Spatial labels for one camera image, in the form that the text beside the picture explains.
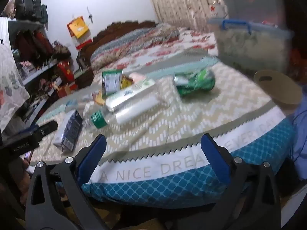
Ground clear storage box blue handle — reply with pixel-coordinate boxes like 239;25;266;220
207;19;294;73

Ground red floral bed sheet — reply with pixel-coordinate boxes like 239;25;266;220
91;27;219;70

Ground brown paper bag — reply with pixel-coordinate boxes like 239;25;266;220
56;84;72;99

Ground beige patterned curtain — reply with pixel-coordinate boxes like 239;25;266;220
144;0;231;33

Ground black bags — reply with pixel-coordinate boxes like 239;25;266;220
14;0;48;23

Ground striped floral folded quilt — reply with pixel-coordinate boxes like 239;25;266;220
90;23;180;70

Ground beige and teal patterned blanket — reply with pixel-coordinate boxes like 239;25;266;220
31;57;295;209

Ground green snack packet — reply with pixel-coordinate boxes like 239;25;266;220
101;69;123;99

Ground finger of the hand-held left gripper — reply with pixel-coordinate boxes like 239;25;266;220
33;120;59;137

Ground clear bottle with green label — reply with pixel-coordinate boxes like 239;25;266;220
82;93;162;129

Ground green drink can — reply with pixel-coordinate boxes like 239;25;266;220
173;68;215;97

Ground person's left hand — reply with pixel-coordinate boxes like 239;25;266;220
19;149;34;204

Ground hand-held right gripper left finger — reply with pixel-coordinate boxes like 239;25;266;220
25;134;113;230

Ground white mug with red star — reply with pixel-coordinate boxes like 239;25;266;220
209;3;228;20

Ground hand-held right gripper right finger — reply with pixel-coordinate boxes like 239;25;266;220
199;133;281;230

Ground yellow and red box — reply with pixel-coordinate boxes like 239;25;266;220
120;75;133;89

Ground red and white paper bag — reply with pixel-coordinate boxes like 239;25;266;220
72;37;93;51

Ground grey shelf unit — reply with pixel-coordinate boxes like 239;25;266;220
7;19;72;125

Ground white orange tissue pack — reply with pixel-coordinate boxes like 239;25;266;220
128;73;147;83

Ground yellow paper bag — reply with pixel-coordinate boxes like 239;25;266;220
67;16;90;39

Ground blue cloth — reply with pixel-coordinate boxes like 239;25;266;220
291;84;307;180

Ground brown handbag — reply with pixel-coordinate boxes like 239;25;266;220
51;41;71;59

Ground blue and white carton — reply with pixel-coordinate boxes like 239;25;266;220
52;109;83;154

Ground white plant printed cloth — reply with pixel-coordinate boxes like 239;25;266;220
0;17;30;132

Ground white and green long box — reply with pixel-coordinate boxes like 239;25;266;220
106;79;156;112

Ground red gift box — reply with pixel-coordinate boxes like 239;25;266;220
58;60;76;89

